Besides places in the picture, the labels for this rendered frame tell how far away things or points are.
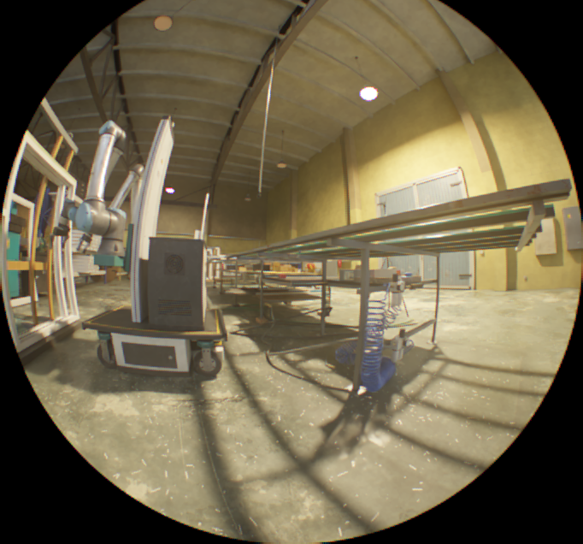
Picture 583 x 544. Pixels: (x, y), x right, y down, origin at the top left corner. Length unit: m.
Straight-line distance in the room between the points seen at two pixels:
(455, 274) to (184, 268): 7.06
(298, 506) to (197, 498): 0.29
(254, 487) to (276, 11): 8.65
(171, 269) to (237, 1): 7.86
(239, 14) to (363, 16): 3.92
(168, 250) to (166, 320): 0.40
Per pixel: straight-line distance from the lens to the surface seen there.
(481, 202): 0.55
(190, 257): 1.17
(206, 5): 8.36
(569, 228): 7.25
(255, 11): 8.15
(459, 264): 7.21
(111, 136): 1.50
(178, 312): 1.21
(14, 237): 3.97
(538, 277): 7.15
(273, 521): 0.73
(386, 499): 0.79
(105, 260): 1.28
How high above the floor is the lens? 0.69
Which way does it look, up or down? 5 degrees up
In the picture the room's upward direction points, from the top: 1 degrees clockwise
